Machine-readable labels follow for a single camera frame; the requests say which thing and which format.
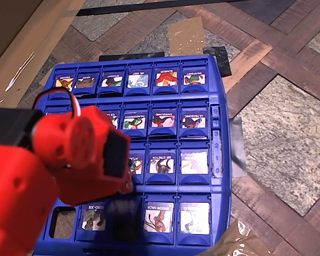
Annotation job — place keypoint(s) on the Shadow Ninja flap tile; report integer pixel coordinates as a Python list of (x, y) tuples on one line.
[(158, 221)]

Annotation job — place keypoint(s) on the Sir Stretch flap tile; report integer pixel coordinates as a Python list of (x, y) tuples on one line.
[(161, 165)]

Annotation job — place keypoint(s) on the red-orange robot arm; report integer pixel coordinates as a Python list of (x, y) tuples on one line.
[(16, 200)]

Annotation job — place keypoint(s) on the faded card flap tile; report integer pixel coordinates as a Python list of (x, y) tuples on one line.
[(194, 165), (194, 221)]

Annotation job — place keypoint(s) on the black tape patch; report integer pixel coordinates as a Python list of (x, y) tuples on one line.
[(128, 56), (218, 61)]

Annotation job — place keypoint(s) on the blue character flap tile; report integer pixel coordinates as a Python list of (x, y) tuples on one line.
[(124, 218), (194, 78), (111, 81), (115, 117), (134, 123), (65, 82), (86, 82)]

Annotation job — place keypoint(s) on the crumpled clear tape sheet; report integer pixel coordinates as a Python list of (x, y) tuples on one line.
[(237, 242)]

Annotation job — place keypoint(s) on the brown cardboard box wall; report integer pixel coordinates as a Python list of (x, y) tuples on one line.
[(5, 32)]

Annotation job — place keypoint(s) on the Mr Mist flap tile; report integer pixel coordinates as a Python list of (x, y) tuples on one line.
[(138, 80)]

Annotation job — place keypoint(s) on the long black tape strip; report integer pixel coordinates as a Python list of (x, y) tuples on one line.
[(122, 9)]

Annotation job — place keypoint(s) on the blue plastic game board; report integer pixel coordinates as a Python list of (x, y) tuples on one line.
[(216, 202)]

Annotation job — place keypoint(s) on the tan packing tape patch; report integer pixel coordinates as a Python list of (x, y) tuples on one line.
[(185, 34)]

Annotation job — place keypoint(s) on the Atlas flap tile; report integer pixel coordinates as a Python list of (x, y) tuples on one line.
[(137, 166)]

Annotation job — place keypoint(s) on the Ultrasonic flap tile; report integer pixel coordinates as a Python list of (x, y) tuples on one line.
[(193, 122)]

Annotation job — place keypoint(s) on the Safeguard flap tile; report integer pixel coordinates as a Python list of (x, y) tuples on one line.
[(163, 122)]

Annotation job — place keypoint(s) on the Robo-Joe flap tile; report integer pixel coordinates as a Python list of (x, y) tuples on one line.
[(93, 221)]

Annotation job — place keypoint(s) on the Rumbler flap tile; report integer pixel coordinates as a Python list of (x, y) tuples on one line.
[(166, 78)]

